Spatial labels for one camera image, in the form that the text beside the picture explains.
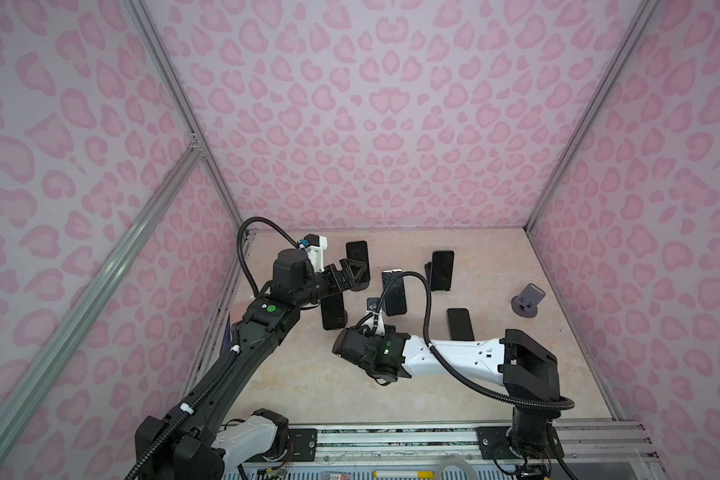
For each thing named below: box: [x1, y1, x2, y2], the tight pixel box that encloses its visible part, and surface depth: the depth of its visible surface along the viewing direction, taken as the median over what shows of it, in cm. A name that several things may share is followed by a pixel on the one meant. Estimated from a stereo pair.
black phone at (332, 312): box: [320, 292, 345, 331], surface depth 92 cm
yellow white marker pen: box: [373, 470, 435, 479], surface depth 70 cm
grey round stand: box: [510, 283, 546, 319], surface depth 95 cm
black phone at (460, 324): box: [447, 308, 475, 341], surface depth 97 cm
